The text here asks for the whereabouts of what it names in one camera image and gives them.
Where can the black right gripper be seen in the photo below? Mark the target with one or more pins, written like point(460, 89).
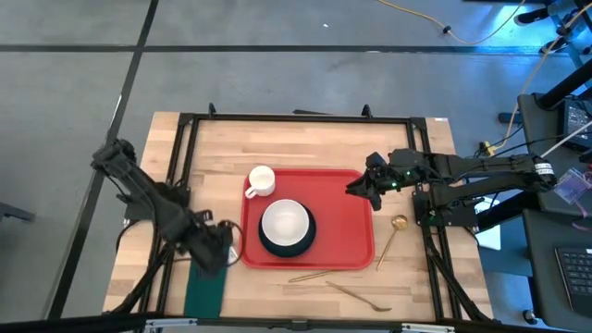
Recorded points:
point(398, 171)

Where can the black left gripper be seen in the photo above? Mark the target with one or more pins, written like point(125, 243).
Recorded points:
point(210, 245)

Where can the gold spoon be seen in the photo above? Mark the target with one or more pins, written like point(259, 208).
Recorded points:
point(399, 222)

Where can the green cloth napkin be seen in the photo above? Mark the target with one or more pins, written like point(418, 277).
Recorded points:
point(203, 296)

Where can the dark round plate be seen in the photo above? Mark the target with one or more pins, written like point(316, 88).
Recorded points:
point(287, 252)

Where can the white bowl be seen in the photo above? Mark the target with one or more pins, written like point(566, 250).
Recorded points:
point(285, 222)

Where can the white mug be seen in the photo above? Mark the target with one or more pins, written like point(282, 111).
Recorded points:
point(262, 180)

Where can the gold chopstick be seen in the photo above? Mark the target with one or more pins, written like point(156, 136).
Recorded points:
point(314, 276)

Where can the gold fork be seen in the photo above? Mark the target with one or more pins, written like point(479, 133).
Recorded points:
point(356, 298)

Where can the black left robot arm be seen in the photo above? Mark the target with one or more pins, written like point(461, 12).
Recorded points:
point(152, 199)

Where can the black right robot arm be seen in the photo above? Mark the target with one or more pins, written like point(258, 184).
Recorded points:
point(485, 168)

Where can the red plastic tray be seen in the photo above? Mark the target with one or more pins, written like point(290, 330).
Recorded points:
point(342, 231)

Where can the yellow plug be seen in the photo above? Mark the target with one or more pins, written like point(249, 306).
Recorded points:
point(486, 149)

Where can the white floor sheet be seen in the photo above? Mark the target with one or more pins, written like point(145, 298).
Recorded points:
point(492, 238)

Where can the black desk beam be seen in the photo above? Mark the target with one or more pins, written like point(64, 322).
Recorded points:
point(509, 210)

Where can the dark grey side desk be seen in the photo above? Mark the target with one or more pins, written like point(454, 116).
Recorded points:
point(546, 203)

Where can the dark grey keyboard desk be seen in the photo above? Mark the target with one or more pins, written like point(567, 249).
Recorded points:
point(541, 277)

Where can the grey furniture leg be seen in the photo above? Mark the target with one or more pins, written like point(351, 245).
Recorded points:
point(14, 212)

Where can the purple badge card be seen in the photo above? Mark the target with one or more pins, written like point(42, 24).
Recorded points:
point(569, 185)

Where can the black caster wheel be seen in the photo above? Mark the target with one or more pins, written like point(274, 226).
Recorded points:
point(530, 317)

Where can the black device with screen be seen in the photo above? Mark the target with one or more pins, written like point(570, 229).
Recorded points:
point(575, 122)

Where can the black keyboard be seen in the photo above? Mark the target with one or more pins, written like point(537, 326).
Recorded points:
point(578, 277)

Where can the black pole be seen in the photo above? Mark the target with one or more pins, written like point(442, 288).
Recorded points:
point(569, 83)

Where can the black rig rail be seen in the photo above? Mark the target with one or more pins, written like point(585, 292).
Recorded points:
point(296, 325)

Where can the black aluminium table frame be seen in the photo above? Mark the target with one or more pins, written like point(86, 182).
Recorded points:
point(277, 117)

